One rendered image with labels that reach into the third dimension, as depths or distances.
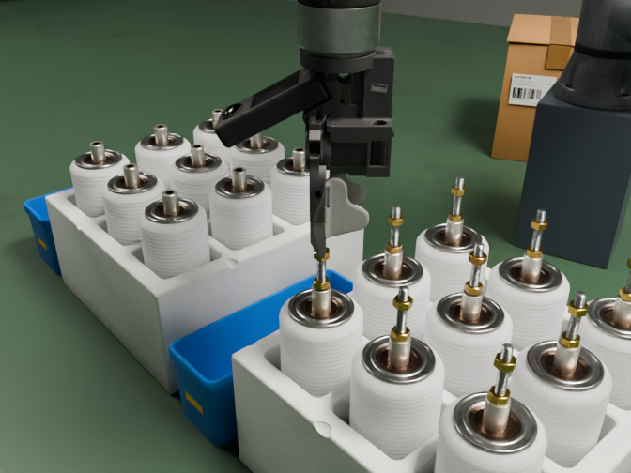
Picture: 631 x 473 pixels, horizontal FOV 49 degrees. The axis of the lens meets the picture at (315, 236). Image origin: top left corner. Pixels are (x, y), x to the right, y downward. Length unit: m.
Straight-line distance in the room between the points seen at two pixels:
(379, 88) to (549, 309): 0.36
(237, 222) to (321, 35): 0.48
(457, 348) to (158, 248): 0.45
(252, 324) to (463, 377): 0.37
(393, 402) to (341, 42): 0.34
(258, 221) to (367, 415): 0.42
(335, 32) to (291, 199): 0.52
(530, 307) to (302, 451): 0.31
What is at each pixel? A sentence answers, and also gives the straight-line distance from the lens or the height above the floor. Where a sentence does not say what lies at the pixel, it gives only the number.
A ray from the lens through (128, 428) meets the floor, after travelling 1.03.
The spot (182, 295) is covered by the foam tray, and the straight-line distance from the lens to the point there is 0.98.
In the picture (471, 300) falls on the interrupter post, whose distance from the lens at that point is 0.77.
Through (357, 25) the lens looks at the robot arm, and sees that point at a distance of 0.62.
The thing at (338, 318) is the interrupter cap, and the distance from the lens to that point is 0.77.
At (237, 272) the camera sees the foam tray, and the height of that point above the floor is 0.16.
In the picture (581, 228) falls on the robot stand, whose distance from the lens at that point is 1.40.
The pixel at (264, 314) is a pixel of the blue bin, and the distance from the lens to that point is 1.04.
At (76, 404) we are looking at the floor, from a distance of 1.09.
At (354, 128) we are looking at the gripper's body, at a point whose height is 0.48.
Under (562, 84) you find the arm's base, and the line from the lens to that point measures 1.35.
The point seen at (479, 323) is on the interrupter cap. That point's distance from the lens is 0.78.
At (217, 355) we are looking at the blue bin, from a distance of 1.02.
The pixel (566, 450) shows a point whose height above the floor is 0.18.
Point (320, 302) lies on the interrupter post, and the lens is 0.77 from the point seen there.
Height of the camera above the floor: 0.71
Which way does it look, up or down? 30 degrees down
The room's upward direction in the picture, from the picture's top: straight up
